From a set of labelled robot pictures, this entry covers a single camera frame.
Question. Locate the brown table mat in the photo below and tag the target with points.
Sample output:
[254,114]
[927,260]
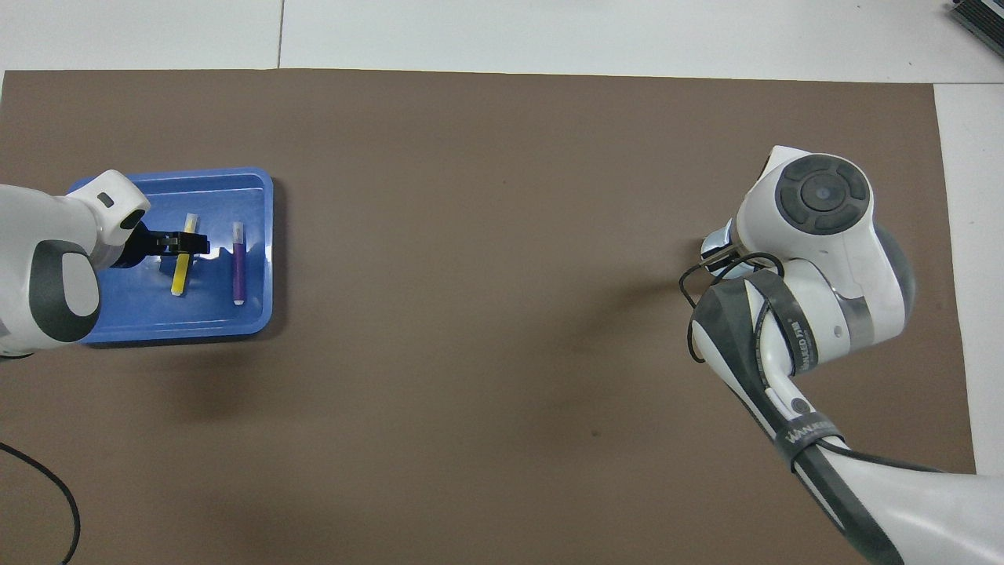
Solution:
[502,235]

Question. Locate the yellow marker pen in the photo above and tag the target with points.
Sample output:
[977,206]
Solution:
[180,275]

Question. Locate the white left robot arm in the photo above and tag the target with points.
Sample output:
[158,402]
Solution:
[55,235]

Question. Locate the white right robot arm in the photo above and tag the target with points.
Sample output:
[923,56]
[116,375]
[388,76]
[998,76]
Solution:
[816,259]

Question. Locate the purple marker pen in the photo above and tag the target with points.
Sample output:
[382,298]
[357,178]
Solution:
[238,271]

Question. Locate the blue plastic tray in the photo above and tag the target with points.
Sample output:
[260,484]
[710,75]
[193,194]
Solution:
[220,188]

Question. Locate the clear plastic cup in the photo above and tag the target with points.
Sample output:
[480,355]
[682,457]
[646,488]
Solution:
[714,243]

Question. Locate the dark ribbed box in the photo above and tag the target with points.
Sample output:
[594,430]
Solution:
[984,20]

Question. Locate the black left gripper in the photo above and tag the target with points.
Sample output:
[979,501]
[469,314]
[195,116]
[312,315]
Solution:
[137,247]

